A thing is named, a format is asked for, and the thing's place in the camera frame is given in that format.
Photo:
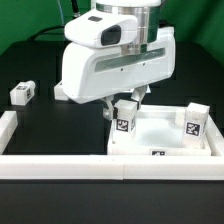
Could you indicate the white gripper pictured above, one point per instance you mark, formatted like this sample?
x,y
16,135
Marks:
x,y
94,65

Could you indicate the white U-shaped obstacle fence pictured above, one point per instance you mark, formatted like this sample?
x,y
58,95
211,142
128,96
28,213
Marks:
x,y
118,167

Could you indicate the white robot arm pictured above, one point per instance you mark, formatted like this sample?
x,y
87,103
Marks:
x,y
147,13

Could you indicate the white square table top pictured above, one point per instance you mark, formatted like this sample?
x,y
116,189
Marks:
x,y
159,131

